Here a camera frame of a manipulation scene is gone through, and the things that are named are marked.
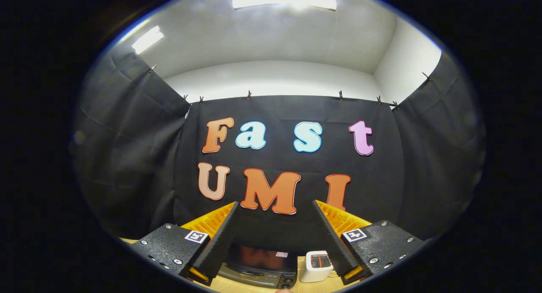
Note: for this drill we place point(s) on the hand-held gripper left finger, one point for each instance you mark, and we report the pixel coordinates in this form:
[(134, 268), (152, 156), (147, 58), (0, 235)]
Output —
[(218, 242)]

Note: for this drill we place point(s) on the small ceiling light panel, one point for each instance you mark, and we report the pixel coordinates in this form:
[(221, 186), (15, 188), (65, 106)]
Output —
[(147, 40)]

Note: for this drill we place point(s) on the white bread toaster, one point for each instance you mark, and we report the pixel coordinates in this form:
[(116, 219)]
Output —
[(315, 272)]

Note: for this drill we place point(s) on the black toaster oven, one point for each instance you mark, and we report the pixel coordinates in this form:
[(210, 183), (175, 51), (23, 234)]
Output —
[(262, 267)]

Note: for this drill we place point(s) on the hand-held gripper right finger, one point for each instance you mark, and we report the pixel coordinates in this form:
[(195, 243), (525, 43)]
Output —
[(330, 242)]

